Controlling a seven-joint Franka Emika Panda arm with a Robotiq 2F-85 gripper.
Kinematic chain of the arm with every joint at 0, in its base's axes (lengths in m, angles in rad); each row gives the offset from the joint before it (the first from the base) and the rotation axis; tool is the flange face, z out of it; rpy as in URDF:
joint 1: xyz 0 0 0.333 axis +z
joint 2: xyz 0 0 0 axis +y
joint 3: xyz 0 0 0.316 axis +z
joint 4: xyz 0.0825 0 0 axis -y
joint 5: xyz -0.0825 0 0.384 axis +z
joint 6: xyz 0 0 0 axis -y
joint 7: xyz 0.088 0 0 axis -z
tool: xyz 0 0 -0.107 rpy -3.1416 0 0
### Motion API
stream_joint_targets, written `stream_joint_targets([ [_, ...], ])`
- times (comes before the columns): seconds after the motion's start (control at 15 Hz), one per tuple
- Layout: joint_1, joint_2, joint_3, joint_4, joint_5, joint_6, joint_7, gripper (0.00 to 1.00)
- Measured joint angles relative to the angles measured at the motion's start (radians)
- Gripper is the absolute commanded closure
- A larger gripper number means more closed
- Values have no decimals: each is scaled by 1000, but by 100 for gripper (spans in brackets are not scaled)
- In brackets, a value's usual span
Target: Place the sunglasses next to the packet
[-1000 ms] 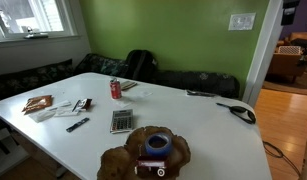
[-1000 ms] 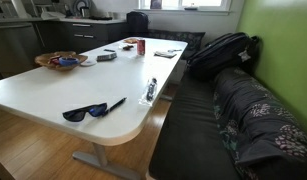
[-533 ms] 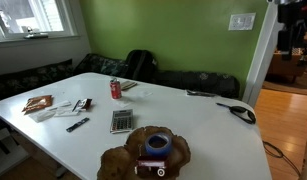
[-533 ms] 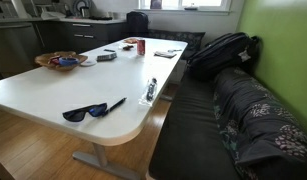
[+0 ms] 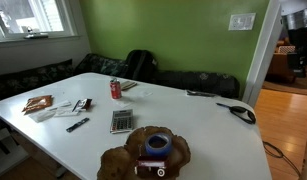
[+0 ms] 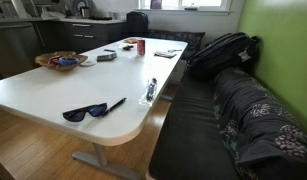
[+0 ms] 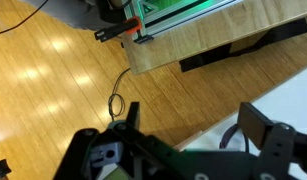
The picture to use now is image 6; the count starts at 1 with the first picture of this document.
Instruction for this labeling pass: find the orange snack packet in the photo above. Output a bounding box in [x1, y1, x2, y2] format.
[122, 37, 140, 45]

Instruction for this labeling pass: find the black pen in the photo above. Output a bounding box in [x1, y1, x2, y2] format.
[102, 96, 128, 117]

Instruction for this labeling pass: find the red soda can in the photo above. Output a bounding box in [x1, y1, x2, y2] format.
[136, 38, 147, 56]

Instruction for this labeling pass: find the black bench seat cushion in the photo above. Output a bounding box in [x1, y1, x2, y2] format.
[147, 71, 243, 180]

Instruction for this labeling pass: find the grey calculator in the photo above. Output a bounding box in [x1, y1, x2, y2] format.
[95, 51, 118, 63]

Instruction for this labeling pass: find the short dark floral cushion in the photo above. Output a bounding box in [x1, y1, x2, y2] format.
[147, 28, 207, 61]

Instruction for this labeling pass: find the black bag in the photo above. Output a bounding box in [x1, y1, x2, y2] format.
[125, 10, 150, 39]

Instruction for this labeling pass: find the white round disc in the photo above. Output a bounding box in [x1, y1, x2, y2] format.
[79, 58, 98, 68]

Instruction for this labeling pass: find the black backpack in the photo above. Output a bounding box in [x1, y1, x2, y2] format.
[185, 31, 261, 81]

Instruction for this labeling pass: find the dark kitchen drawer cabinet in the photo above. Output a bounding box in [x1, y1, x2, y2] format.
[34, 20, 128, 55]

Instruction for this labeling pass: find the grey table leg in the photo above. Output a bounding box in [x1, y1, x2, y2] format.
[71, 142, 143, 180]

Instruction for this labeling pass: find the dark windowsill tray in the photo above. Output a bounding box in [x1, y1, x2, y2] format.
[183, 3, 199, 12]

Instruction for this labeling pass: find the white framed window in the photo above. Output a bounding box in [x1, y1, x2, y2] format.
[135, 0, 234, 16]

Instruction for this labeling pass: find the steel kettle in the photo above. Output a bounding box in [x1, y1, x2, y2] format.
[79, 5, 92, 20]

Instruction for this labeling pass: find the round plate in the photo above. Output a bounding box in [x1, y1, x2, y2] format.
[71, 0, 94, 18]

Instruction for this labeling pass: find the dark dishwasher front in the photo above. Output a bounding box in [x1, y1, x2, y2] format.
[0, 21, 41, 80]

